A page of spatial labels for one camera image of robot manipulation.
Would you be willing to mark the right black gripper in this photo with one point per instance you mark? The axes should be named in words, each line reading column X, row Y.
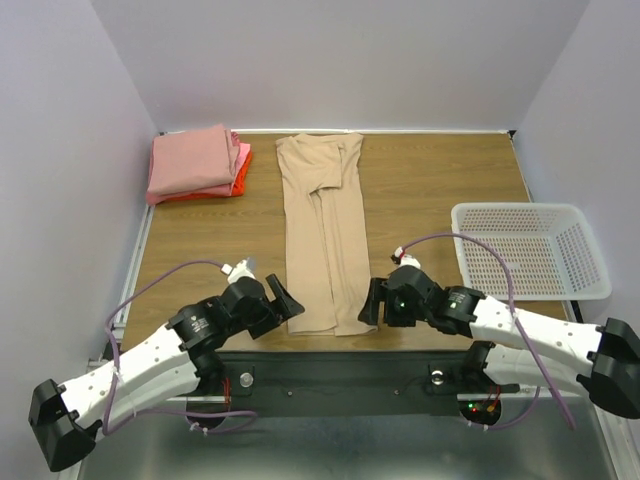
column 380, row 304

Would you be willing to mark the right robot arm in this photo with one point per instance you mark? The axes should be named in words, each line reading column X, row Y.
column 601, row 361

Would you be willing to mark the beige t shirt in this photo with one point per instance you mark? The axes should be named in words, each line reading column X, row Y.
column 327, row 259

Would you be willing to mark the folded light pink t shirt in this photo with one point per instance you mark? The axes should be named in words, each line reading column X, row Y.
column 244, row 150

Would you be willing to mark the white plastic basket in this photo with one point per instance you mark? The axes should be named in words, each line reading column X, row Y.
column 549, row 249

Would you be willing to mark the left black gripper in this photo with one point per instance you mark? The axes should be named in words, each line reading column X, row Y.
column 283, row 308

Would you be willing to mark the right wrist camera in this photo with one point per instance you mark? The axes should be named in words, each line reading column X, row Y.
column 401, row 258

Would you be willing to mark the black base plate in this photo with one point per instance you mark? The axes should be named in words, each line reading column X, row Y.
column 350, row 383

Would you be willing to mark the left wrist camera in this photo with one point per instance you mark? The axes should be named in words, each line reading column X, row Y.
column 243, row 269

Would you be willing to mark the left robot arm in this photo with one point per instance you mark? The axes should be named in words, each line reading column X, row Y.
column 179, row 357

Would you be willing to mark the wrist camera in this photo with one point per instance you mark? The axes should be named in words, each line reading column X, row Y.
column 401, row 258
column 243, row 269

